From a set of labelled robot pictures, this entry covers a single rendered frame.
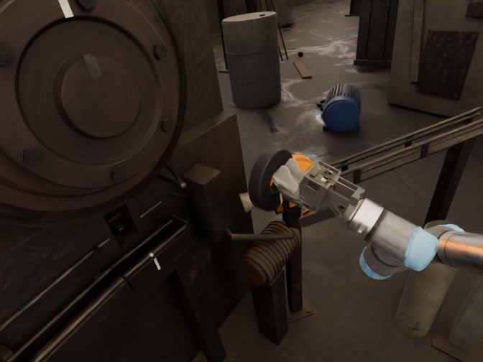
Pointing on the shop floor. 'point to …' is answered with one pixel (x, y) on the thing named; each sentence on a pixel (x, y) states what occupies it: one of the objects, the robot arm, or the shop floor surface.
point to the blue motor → (342, 108)
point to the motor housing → (269, 279)
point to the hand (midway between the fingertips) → (272, 172)
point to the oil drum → (253, 58)
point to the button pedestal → (463, 327)
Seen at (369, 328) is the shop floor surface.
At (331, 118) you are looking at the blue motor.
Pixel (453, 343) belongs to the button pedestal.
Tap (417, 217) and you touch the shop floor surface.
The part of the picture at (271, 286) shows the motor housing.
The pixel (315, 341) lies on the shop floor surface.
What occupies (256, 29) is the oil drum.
